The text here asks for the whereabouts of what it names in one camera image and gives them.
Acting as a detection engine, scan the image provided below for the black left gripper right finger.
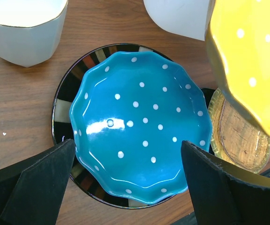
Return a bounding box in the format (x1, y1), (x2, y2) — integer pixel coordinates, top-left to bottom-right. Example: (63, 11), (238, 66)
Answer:
(181, 141), (270, 225)

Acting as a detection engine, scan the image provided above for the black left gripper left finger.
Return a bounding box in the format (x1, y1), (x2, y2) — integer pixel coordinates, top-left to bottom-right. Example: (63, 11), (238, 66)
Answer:
(0, 139), (75, 225)

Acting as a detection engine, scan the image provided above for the black striped rim plate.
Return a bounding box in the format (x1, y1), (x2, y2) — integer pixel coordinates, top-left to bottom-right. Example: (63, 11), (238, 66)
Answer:
(51, 43), (180, 210)

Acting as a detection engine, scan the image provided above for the blue polka dot plate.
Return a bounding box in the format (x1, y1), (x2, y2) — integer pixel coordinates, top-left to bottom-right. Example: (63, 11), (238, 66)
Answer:
(69, 51), (212, 204)

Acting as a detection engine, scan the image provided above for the yellow polka dot plate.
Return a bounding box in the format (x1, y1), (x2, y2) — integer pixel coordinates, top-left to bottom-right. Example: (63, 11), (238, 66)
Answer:
(205, 0), (270, 136)

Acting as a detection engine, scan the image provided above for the white plastic bin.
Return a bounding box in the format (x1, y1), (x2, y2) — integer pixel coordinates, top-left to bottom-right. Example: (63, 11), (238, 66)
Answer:
(143, 0), (215, 41)

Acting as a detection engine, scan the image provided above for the yellow woven pattern plate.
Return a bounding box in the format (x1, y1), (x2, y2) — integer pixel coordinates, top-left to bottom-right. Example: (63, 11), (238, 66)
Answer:
(208, 89), (270, 173)

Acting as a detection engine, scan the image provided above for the dark teal star plate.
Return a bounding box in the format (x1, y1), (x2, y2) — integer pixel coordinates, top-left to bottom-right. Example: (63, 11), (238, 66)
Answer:
(201, 88), (215, 105)

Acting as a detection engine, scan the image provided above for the white ceramic mug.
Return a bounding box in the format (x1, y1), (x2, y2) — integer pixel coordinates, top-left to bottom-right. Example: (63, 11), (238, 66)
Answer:
(0, 0), (68, 68)

